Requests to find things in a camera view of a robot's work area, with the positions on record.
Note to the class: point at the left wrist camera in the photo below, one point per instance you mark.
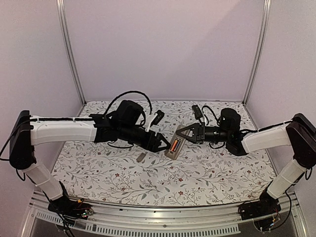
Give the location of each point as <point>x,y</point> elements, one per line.
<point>153,119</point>

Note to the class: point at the floral patterned table mat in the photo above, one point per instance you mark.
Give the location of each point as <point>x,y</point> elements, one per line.
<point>201,175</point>

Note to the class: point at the grey remote battery cover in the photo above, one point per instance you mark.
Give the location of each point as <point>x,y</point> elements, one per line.
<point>141,157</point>

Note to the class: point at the black battery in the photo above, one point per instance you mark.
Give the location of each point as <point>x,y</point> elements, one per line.
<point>177,145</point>

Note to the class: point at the aluminium frame post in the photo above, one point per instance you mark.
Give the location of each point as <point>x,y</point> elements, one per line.
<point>258,51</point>
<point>69,51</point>

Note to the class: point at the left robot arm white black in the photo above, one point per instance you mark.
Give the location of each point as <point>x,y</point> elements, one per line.
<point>128,123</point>

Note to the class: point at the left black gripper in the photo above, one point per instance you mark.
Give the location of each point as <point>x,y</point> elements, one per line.
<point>153,146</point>

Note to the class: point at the left aluminium frame post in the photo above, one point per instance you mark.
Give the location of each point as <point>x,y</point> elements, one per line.
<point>69,51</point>

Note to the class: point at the orange battery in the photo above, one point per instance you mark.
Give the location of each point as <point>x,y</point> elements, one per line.
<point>173,145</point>

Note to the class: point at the right aluminium frame post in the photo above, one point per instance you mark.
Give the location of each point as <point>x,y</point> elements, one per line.
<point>258,51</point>

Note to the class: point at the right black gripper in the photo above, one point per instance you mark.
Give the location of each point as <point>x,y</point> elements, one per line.
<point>198,132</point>

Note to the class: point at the aluminium front rail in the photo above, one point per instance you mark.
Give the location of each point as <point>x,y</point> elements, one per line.
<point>117,220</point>

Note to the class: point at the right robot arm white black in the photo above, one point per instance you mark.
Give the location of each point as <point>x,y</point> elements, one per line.
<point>298,133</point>

